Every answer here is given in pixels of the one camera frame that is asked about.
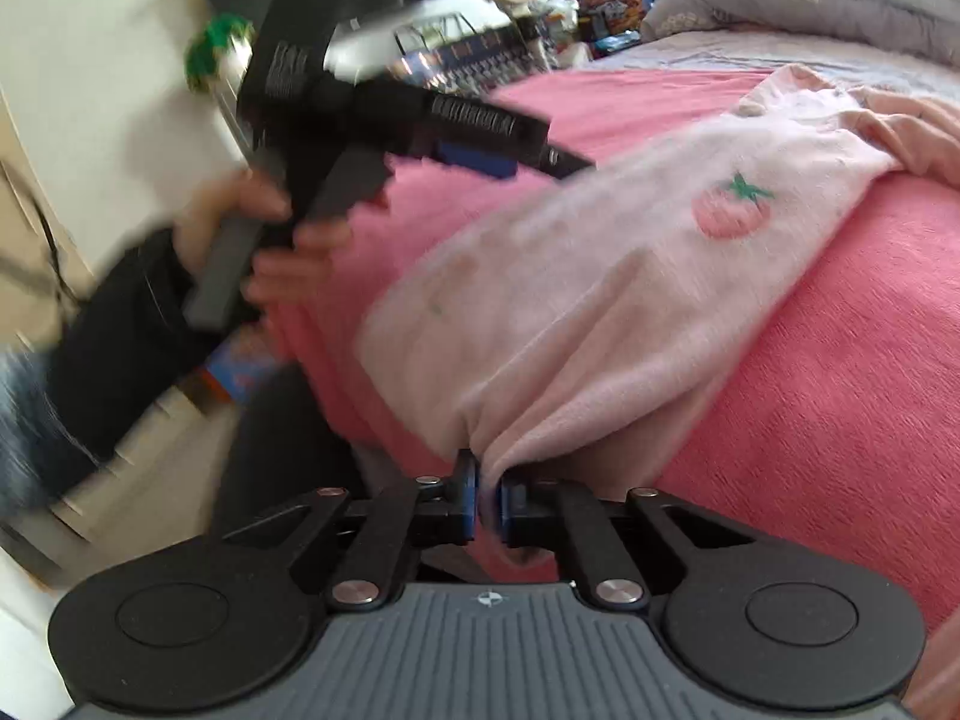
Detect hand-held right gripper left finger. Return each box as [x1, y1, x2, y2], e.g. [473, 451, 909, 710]
[221, 448, 479, 611]

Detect person's left forearm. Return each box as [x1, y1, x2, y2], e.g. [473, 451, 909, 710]
[41, 229, 263, 466]

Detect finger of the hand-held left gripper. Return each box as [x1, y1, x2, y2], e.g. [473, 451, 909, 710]
[437, 136, 599, 182]

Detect grey floral duvet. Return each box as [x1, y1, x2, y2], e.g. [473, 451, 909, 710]
[637, 0, 960, 68]

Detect person's left hand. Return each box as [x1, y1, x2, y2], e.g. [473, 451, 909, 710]
[174, 169, 355, 310]

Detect strawberry print pink pants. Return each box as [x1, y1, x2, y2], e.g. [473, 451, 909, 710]
[358, 64, 960, 563]

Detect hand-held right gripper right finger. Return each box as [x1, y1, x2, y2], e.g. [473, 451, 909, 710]
[499, 469, 751, 611]

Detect patterned storage box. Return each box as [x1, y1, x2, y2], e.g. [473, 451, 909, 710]
[390, 22, 556, 95]

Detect person's leg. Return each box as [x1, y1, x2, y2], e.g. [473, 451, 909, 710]
[210, 375, 361, 541]

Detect tiled vase with green plant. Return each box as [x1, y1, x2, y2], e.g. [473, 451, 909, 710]
[184, 15, 256, 113]

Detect colourful toy box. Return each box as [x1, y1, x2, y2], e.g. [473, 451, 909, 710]
[577, 0, 657, 42]

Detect coral pink towel blanket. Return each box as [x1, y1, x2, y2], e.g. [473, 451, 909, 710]
[262, 67, 960, 720]

